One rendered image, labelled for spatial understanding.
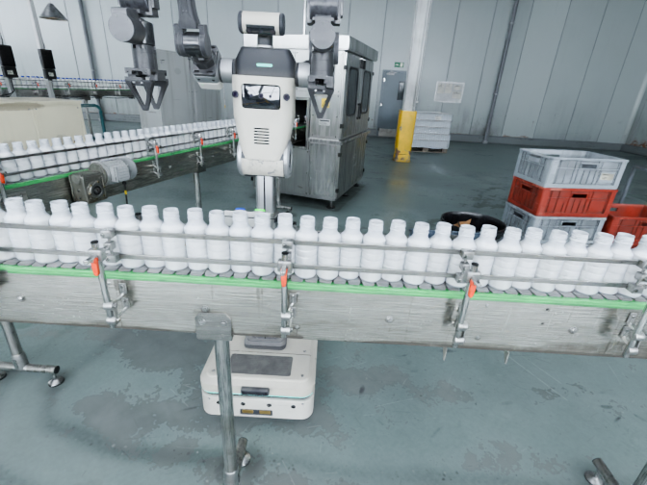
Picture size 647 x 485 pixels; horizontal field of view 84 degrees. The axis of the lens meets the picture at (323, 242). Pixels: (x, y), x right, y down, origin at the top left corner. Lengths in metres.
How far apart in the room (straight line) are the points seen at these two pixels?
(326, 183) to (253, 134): 3.23
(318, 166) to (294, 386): 3.35
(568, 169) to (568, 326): 2.09
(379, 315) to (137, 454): 1.30
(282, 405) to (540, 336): 1.12
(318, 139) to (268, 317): 3.72
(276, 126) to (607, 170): 2.57
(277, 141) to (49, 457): 1.61
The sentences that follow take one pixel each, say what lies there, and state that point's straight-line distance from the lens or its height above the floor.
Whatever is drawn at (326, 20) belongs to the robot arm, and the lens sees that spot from 0.92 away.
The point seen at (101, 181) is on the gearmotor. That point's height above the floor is 0.95.
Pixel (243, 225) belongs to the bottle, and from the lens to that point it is 0.94.
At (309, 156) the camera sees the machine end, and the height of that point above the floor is 0.66.
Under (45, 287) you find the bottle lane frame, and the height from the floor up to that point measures 0.94.
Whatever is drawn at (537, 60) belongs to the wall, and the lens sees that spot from 14.45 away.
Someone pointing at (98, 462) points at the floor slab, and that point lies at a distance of 1.97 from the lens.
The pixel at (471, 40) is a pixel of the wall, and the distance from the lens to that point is 13.64.
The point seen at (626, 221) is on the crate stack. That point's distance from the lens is 3.71.
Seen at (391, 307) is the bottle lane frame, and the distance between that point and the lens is 0.98.
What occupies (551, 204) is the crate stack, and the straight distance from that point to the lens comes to 3.18.
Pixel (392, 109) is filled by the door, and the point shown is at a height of 0.92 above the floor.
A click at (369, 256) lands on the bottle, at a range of 0.93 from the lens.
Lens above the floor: 1.47
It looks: 23 degrees down
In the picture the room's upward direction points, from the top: 3 degrees clockwise
